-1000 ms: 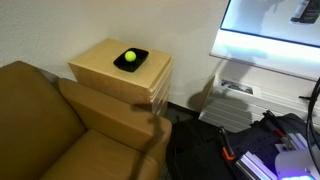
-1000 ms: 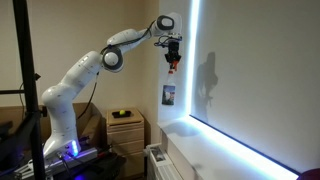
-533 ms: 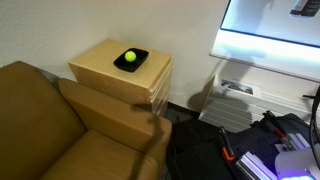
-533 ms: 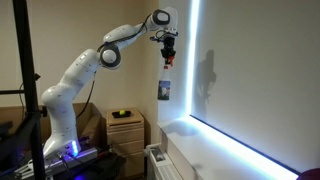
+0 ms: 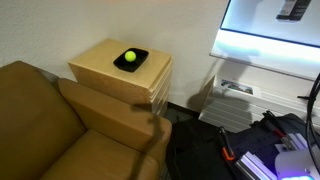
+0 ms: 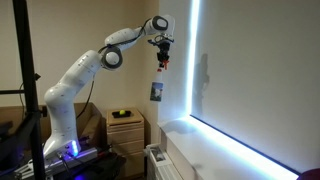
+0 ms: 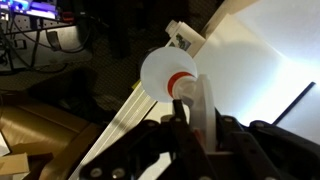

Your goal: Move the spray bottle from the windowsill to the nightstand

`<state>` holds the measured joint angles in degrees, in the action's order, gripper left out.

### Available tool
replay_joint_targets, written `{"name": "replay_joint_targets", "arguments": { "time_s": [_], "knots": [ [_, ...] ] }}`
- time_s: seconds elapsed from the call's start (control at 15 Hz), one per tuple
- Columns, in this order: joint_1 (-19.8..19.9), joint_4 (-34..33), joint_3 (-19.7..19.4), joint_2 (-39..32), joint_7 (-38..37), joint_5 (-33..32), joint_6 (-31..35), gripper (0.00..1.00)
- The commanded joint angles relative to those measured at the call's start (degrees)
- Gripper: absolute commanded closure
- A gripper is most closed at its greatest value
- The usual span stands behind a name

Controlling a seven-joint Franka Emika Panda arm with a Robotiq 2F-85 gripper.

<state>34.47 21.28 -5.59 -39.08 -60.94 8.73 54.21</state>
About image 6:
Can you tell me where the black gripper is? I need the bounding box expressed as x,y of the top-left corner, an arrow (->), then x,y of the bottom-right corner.
156,42 -> 171,71

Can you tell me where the white spray bottle red trigger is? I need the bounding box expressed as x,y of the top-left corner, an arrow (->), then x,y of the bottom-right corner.
149,60 -> 171,103

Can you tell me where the light wooden nightstand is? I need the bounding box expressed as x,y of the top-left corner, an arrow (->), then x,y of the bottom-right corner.
105,106 -> 146,178

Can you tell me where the white windowsill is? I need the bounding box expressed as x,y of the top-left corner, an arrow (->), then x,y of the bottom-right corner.
157,114 -> 300,180

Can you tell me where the black plastic tray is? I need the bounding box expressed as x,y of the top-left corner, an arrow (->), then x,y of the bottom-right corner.
111,109 -> 133,119

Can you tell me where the brown leather sofa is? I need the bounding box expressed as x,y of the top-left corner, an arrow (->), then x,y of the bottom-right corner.
0,102 -> 103,152

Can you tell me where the white window blind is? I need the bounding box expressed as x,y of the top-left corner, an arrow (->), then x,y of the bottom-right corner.
189,0 -> 320,175

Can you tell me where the black perforated robot table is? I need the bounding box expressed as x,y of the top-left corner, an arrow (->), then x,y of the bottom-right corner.
0,151 -> 128,180

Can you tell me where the purple rounded object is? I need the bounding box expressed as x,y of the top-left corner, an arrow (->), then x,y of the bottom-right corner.
296,167 -> 320,180

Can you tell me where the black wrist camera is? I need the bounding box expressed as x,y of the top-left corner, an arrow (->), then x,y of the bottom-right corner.
147,35 -> 175,47

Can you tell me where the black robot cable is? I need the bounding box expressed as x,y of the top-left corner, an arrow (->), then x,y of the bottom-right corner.
75,17 -> 153,120

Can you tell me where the white wall heater unit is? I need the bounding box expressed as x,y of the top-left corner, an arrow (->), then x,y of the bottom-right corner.
145,143 -> 185,180

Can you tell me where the aluminium profile rail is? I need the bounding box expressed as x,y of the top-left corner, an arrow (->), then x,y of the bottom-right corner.
13,147 -> 100,178

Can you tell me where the black camera stand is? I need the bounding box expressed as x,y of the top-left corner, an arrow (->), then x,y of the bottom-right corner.
0,0 -> 47,180

